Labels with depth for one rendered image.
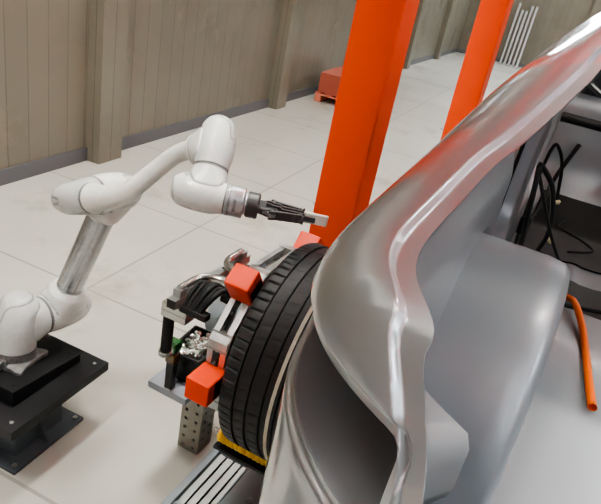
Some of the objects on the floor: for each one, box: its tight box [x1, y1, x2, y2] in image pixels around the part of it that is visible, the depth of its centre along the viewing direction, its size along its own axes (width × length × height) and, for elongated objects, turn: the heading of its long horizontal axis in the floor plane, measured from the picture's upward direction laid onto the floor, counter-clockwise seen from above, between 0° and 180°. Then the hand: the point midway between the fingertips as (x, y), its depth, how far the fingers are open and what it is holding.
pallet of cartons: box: [314, 66, 343, 103], centre depth 959 cm, size 121×83×44 cm
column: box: [177, 400, 215, 455], centre depth 249 cm, size 10×10×42 cm
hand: (315, 219), depth 172 cm, fingers closed
